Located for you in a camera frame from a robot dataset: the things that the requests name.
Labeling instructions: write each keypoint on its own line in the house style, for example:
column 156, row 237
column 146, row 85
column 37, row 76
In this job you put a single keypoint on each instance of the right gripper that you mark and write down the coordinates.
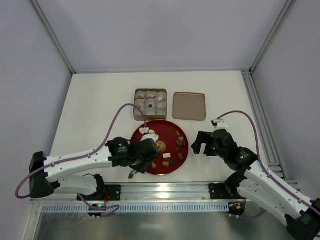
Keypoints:
column 206, row 143

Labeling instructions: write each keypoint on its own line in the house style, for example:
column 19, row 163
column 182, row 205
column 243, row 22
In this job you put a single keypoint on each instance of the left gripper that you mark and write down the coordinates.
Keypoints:
column 146, row 157

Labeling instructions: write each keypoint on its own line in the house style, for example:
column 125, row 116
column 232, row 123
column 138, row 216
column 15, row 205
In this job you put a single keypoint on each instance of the gold tin lid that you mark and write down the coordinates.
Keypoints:
column 189, row 106

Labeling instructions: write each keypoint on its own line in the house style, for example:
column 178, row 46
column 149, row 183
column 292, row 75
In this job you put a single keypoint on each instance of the gold tin box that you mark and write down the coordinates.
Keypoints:
column 152, row 104

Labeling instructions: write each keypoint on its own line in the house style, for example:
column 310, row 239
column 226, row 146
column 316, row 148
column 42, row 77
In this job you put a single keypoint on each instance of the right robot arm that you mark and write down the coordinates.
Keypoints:
column 254, row 181

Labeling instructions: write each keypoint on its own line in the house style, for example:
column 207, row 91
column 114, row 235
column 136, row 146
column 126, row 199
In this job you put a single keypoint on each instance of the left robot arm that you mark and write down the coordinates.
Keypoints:
column 51, row 175

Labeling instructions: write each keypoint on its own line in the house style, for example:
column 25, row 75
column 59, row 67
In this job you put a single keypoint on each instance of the white oval chocolate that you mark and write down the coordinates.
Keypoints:
column 142, row 130

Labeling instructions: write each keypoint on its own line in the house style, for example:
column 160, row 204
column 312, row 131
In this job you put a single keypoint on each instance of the white bar chocolate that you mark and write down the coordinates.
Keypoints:
column 166, row 155

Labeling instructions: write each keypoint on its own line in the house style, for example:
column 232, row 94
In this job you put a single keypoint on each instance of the large brown oval chocolate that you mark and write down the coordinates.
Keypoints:
column 179, row 142

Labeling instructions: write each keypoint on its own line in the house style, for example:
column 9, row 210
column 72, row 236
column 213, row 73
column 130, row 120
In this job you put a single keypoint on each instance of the caramel square bottom chocolate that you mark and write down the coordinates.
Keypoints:
column 166, row 164

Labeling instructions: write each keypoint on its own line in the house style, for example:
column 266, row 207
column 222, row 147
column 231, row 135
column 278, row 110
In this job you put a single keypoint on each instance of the brown striped chocolate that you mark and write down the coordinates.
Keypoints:
column 180, row 156

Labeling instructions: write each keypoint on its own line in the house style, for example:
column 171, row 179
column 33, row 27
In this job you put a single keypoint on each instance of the red round tray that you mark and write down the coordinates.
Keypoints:
column 166, row 131

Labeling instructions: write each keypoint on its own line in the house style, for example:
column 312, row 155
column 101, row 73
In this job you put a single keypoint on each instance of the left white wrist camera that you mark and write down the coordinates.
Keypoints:
column 148, row 135

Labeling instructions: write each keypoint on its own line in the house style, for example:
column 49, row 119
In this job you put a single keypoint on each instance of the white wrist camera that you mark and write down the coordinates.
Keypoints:
column 219, row 124
column 148, row 135

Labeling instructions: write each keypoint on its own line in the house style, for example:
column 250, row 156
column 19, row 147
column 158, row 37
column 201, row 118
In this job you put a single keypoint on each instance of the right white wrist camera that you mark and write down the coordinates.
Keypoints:
column 219, row 124

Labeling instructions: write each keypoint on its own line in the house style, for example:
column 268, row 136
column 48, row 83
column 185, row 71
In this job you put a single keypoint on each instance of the aluminium front rail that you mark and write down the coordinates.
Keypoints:
column 130, row 192

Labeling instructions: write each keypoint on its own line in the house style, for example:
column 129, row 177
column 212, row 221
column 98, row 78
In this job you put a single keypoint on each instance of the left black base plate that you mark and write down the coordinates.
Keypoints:
column 109, row 192

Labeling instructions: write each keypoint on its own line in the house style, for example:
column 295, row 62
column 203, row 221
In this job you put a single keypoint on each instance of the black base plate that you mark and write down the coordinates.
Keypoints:
column 109, row 192
column 218, row 191

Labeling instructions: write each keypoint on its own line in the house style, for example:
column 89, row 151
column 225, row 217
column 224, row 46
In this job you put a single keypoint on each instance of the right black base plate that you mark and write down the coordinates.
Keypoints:
column 218, row 191

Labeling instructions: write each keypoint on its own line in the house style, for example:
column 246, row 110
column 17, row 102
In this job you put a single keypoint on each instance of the slotted cable duct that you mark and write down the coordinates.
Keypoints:
column 139, row 207

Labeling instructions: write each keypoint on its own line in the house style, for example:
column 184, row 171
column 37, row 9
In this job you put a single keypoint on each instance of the right aluminium frame rail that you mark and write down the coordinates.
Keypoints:
column 267, row 140

